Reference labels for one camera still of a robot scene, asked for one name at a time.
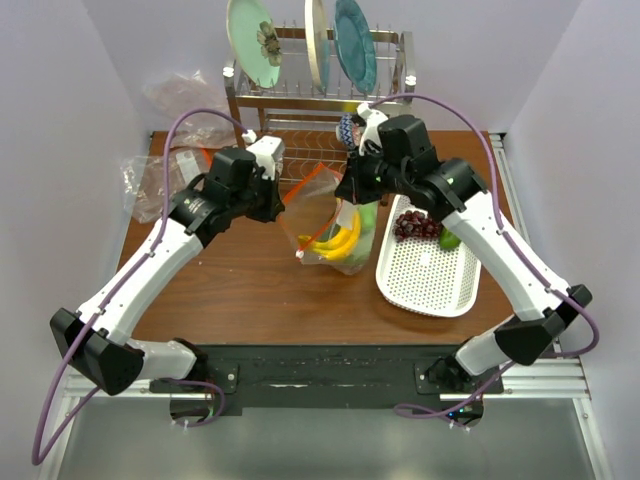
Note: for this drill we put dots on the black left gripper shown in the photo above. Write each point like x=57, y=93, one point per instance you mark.
x=274, y=204

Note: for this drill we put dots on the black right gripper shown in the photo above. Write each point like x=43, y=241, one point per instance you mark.
x=351, y=187

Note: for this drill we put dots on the light green chayote squash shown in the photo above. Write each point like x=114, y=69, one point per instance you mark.
x=368, y=216

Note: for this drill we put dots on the green cabbage toy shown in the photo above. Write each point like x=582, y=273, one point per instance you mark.
x=355, y=260

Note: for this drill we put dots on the yellow banana bunch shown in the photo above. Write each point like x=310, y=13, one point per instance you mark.
x=339, y=246

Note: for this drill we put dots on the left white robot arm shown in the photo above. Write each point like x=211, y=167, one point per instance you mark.
x=97, y=338

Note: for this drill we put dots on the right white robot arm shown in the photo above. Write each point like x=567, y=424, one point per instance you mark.
x=544, y=305

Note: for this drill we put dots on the crumpled clear bag at back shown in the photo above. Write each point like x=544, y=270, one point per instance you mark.
x=176, y=93

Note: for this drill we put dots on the blue white patterned bowl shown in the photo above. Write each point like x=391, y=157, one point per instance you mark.
x=348, y=132

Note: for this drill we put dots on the dark red grape bunch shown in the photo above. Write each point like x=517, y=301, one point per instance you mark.
x=416, y=224

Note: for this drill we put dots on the red yellow mango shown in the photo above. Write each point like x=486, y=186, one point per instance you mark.
x=448, y=241

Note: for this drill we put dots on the steel two-tier dish rack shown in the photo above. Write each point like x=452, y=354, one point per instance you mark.
x=293, y=109

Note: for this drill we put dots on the white perforated plastic basket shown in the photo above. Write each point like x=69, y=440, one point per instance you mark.
x=418, y=276

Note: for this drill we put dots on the teal blue plate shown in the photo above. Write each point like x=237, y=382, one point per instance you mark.
x=354, y=45

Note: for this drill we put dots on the cream rimmed plate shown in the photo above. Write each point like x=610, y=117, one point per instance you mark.
x=317, y=42

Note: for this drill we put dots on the mint green floral plate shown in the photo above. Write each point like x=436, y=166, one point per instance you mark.
x=254, y=41

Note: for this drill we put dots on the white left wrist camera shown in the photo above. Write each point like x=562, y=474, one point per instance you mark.
x=269, y=152

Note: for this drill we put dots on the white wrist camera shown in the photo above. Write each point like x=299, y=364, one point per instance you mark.
x=373, y=118
x=269, y=152

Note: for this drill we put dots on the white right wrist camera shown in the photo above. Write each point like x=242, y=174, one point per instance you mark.
x=373, y=118

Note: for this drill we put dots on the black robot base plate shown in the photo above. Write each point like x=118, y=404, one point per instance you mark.
x=333, y=377

